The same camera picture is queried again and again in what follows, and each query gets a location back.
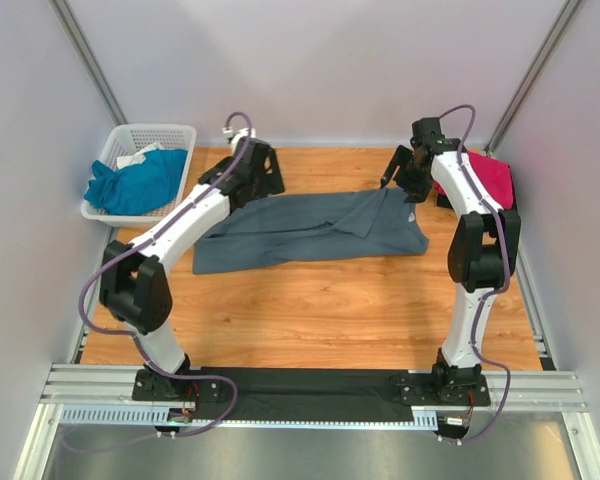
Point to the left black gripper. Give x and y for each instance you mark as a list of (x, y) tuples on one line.
[(273, 182)]

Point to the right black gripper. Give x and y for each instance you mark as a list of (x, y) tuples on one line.
[(418, 192)]

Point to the grey-blue t-shirt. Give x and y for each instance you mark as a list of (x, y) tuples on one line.
[(311, 227)]

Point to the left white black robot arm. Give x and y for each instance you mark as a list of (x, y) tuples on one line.
[(134, 286)]

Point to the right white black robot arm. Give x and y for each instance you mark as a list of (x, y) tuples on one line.
[(482, 255)]

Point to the folded black t-shirt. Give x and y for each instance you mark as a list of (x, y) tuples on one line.
[(497, 178)]

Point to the folded magenta t-shirt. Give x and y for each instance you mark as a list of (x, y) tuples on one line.
[(447, 173)]

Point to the white t-shirt in basket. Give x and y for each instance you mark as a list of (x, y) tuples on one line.
[(138, 157)]

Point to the teal blue t-shirt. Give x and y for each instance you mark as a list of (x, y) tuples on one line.
[(140, 188)]

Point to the black base cloth strip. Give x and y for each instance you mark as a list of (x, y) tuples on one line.
[(303, 395)]

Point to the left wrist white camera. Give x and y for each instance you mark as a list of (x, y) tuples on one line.
[(233, 136)]

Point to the right aluminium corner post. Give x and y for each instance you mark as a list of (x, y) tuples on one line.
[(558, 29)]

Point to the aluminium corner post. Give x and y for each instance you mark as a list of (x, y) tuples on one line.
[(78, 39), (558, 29)]

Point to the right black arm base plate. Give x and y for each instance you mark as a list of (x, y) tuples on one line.
[(420, 389)]

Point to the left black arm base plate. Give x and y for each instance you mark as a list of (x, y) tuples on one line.
[(151, 386)]

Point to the left aluminium corner post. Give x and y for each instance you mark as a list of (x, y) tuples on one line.
[(78, 39)]

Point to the white slotted cable duct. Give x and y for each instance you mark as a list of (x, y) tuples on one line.
[(163, 416)]

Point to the aluminium front rail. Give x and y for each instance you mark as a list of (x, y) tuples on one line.
[(530, 391)]

